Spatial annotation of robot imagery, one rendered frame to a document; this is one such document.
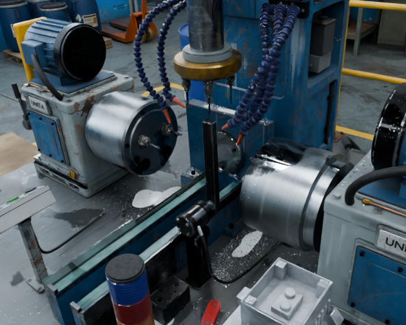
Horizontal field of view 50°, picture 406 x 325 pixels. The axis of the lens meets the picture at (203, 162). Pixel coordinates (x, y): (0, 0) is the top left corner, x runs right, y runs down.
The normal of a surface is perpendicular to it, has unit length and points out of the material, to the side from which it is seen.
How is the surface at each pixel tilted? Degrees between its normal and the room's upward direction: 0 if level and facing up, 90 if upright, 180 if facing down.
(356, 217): 90
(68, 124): 89
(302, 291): 0
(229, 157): 90
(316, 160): 9
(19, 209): 64
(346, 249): 89
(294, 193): 51
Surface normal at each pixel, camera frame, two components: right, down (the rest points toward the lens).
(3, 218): 0.67, -0.11
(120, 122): -0.47, -0.33
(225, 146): -0.63, 0.43
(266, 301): -0.05, -0.86
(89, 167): 0.77, 0.29
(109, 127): -0.57, -0.09
